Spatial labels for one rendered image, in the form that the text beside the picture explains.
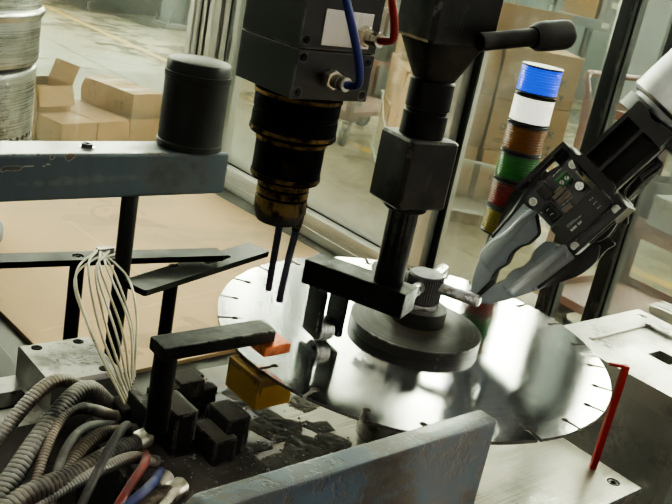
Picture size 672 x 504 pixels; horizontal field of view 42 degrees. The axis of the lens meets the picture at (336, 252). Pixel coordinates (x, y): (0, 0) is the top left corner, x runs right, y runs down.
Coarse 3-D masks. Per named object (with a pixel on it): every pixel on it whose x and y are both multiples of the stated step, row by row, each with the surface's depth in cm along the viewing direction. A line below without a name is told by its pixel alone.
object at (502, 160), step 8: (504, 152) 97; (512, 152) 97; (504, 160) 97; (512, 160) 96; (520, 160) 96; (528, 160) 96; (536, 160) 96; (496, 168) 98; (504, 168) 97; (512, 168) 96; (520, 168) 96; (528, 168) 96; (496, 176) 98; (504, 176) 97; (512, 176) 96; (520, 176) 96
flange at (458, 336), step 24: (360, 312) 74; (432, 312) 72; (456, 312) 78; (360, 336) 71; (384, 336) 70; (408, 336) 71; (432, 336) 71; (456, 336) 72; (480, 336) 74; (432, 360) 69; (456, 360) 70
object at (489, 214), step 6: (486, 204) 100; (486, 210) 100; (492, 210) 98; (498, 210) 98; (486, 216) 100; (492, 216) 99; (498, 216) 98; (486, 222) 99; (492, 222) 99; (498, 222) 98; (480, 228) 101; (486, 228) 99; (492, 228) 99
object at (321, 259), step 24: (408, 216) 63; (384, 240) 64; (408, 240) 64; (312, 264) 67; (336, 264) 67; (384, 264) 64; (312, 288) 68; (336, 288) 66; (360, 288) 65; (384, 288) 65; (408, 288) 65; (312, 312) 68; (336, 312) 69; (384, 312) 65; (408, 312) 66; (312, 336) 68; (336, 336) 69
